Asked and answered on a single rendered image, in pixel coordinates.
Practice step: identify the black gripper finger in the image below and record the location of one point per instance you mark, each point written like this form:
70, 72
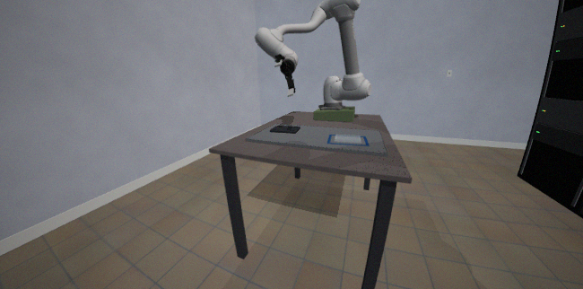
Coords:
290, 83
280, 61

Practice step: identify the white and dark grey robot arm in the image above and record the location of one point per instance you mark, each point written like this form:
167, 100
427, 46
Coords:
354, 86

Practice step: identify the dark grey rectangular frame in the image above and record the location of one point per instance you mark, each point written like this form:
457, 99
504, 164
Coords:
285, 129

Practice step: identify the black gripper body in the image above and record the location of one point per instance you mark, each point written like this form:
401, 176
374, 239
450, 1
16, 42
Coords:
287, 70

